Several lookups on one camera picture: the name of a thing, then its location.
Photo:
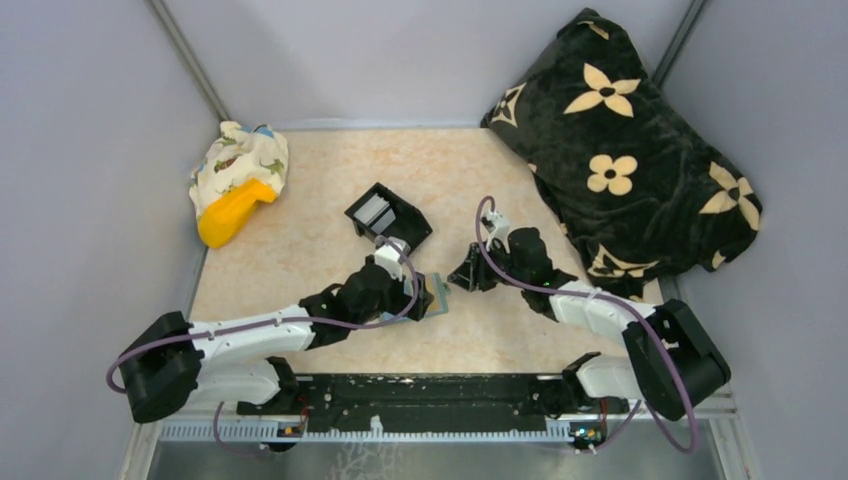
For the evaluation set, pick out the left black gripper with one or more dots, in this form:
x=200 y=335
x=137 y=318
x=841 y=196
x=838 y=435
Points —
x=411 y=296

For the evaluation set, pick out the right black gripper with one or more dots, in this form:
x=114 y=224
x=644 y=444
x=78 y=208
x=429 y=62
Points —
x=493 y=266

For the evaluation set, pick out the black plastic box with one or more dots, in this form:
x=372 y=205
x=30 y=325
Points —
x=410 y=224

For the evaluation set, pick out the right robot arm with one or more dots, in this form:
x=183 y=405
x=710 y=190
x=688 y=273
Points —
x=671 y=363

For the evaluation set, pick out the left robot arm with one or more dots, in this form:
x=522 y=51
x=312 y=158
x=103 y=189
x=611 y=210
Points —
x=176 y=364

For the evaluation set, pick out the white card in box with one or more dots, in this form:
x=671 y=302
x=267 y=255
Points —
x=369 y=211

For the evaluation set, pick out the black floral blanket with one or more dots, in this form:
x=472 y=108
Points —
x=637 y=191

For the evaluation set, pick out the yellow plastic object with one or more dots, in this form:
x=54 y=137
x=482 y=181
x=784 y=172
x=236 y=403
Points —
x=224 y=218

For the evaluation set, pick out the dinosaur print cloth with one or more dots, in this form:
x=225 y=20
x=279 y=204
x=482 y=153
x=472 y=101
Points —
x=239 y=155

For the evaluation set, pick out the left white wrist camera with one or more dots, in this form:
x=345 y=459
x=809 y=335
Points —
x=389 y=255

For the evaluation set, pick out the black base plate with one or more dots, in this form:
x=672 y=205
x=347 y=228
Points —
x=497 y=403

